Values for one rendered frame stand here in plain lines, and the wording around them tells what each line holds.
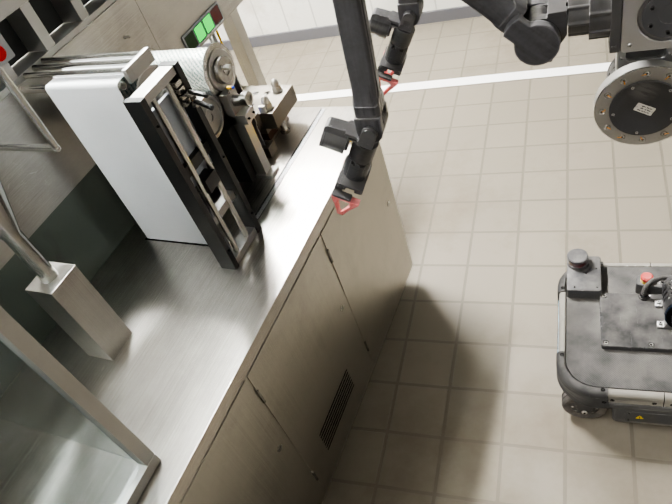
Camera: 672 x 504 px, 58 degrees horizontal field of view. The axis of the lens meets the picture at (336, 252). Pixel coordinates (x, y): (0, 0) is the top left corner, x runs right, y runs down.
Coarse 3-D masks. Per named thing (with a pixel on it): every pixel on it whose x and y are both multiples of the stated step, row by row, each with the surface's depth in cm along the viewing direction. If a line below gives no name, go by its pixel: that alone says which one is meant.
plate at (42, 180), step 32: (128, 0) 183; (160, 0) 195; (192, 0) 208; (224, 0) 223; (96, 32) 173; (128, 32) 184; (160, 32) 196; (32, 96) 157; (0, 128) 150; (32, 128) 158; (64, 128) 167; (0, 160) 151; (32, 160) 159; (64, 160) 168; (32, 192) 160; (64, 192) 169; (32, 224) 160; (0, 256) 153
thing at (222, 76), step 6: (216, 60) 169; (222, 60) 170; (228, 60) 172; (216, 66) 168; (216, 72) 169; (222, 72) 170; (228, 72) 173; (216, 78) 170; (222, 78) 170; (228, 78) 173
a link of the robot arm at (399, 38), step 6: (396, 24) 167; (390, 30) 167; (396, 30) 167; (402, 30) 166; (414, 30) 168; (396, 36) 167; (402, 36) 167; (408, 36) 167; (396, 42) 168; (402, 42) 168; (408, 42) 169; (402, 48) 170
